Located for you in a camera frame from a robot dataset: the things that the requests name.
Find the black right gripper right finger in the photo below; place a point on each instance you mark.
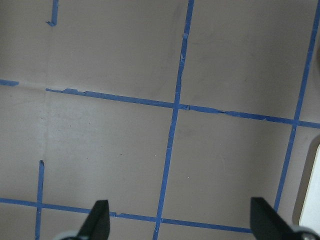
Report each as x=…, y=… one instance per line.
x=266, y=224

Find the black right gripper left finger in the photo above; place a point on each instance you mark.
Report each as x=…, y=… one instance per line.
x=97, y=224

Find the cream rectangular tray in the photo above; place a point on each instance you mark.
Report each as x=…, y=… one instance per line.
x=310, y=183

